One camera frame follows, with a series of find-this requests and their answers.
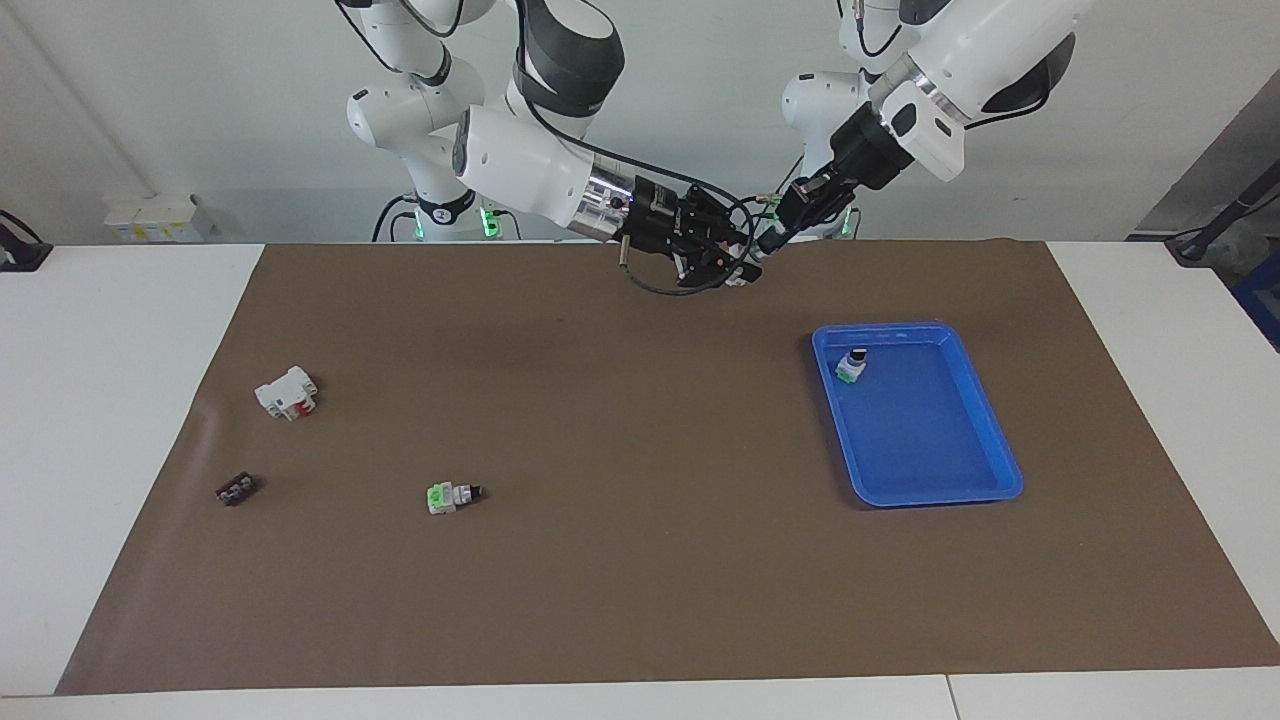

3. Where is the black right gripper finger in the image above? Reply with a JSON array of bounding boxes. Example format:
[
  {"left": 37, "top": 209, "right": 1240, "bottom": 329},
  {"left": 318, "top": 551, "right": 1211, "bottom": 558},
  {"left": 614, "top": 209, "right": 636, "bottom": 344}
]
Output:
[
  {"left": 676, "top": 240, "right": 738, "bottom": 292},
  {"left": 757, "top": 204, "right": 799, "bottom": 254},
  {"left": 688, "top": 185, "right": 755, "bottom": 251}
]

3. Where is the blue plastic tray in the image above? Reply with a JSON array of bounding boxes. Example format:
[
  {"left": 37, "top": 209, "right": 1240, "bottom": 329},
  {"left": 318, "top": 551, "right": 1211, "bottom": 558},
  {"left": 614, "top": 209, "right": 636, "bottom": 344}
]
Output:
[{"left": 811, "top": 321, "right": 1025, "bottom": 510}]

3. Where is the brown table mat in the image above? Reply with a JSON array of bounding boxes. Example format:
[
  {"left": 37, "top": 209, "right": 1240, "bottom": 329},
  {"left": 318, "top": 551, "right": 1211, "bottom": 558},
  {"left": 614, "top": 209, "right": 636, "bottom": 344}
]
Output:
[{"left": 55, "top": 240, "right": 1280, "bottom": 696}]

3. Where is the black stand pole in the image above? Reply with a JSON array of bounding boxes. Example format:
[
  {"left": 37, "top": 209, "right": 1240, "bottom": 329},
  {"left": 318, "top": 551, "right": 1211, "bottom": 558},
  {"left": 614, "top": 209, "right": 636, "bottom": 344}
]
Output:
[{"left": 1165, "top": 160, "right": 1280, "bottom": 263}]

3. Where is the white red circuit breaker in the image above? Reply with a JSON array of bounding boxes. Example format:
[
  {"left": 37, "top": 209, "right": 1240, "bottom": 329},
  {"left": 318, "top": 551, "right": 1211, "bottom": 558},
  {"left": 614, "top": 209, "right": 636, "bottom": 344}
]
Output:
[{"left": 254, "top": 366, "right": 319, "bottom": 422}]

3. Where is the blue crate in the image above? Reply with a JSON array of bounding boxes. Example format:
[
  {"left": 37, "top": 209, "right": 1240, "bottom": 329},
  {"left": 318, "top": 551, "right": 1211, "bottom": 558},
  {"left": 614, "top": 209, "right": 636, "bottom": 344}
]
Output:
[{"left": 1232, "top": 250, "right": 1280, "bottom": 351}]

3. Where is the white power strip box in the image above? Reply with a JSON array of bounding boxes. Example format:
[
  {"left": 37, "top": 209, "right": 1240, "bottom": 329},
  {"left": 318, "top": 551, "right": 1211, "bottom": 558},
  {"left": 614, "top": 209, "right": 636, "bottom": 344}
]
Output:
[{"left": 105, "top": 195, "right": 216, "bottom": 243}]

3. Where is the black table clamp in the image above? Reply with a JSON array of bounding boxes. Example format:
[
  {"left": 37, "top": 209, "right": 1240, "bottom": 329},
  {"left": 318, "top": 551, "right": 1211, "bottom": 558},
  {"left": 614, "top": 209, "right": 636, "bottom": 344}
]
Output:
[{"left": 0, "top": 210, "right": 53, "bottom": 273}]

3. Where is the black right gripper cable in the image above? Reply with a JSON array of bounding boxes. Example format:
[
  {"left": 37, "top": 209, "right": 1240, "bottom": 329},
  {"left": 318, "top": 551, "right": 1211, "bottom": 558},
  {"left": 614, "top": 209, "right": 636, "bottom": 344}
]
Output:
[{"left": 590, "top": 148, "right": 758, "bottom": 296}]

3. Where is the black base power cable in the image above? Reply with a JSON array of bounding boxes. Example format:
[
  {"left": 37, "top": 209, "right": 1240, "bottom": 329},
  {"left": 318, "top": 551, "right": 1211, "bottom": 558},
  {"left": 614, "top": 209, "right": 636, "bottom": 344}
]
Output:
[
  {"left": 748, "top": 150, "right": 807, "bottom": 216},
  {"left": 372, "top": 193, "right": 416, "bottom": 243}
]

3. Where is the light green selector switch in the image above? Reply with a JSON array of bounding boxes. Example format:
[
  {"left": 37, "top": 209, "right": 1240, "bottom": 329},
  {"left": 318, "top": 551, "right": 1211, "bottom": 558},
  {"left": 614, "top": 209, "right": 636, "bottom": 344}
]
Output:
[{"left": 427, "top": 481, "right": 484, "bottom": 516}]

